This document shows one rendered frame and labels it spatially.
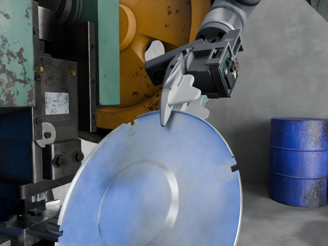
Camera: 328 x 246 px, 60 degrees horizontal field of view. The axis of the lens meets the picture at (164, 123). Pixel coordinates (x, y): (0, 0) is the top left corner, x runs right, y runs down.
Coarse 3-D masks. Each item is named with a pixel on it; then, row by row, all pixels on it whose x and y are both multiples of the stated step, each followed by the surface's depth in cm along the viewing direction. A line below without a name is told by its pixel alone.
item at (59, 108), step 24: (48, 72) 65; (72, 72) 71; (48, 96) 65; (72, 96) 72; (48, 120) 65; (72, 120) 72; (0, 144) 66; (24, 144) 62; (48, 144) 63; (72, 144) 68; (0, 168) 66; (24, 168) 63; (48, 168) 63; (72, 168) 68
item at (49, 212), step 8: (40, 208) 77; (48, 208) 77; (56, 208) 77; (24, 216) 72; (32, 216) 72; (40, 216) 72; (48, 216) 72; (0, 224) 68; (16, 224) 67; (24, 224) 67; (32, 224) 67; (0, 232) 68; (8, 232) 67; (16, 232) 66; (24, 232) 64; (16, 240) 66; (24, 240) 65; (32, 240) 66; (40, 240) 68
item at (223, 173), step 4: (220, 164) 34; (224, 164) 33; (228, 164) 33; (216, 168) 34; (220, 168) 33; (224, 168) 33; (228, 168) 33; (216, 172) 33; (220, 172) 33; (224, 172) 33; (228, 172) 33; (216, 176) 33; (220, 176) 33; (224, 176) 33; (228, 176) 32; (220, 180) 33; (224, 180) 32
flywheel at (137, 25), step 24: (120, 0) 100; (144, 0) 96; (168, 0) 92; (192, 0) 85; (120, 24) 97; (144, 24) 97; (168, 24) 93; (192, 24) 86; (120, 48) 100; (144, 48) 100; (168, 48) 94; (120, 72) 102; (144, 72) 98; (120, 96) 103; (144, 96) 99; (96, 120) 104; (120, 120) 100
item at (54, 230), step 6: (54, 216) 72; (42, 222) 68; (48, 222) 67; (54, 222) 67; (30, 228) 65; (36, 228) 65; (42, 228) 65; (48, 228) 64; (54, 228) 64; (30, 234) 64; (36, 234) 63; (42, 234) 62; (48, 234) 62; (54, 234) 62; (60, 234) 62; (54, 240) 61
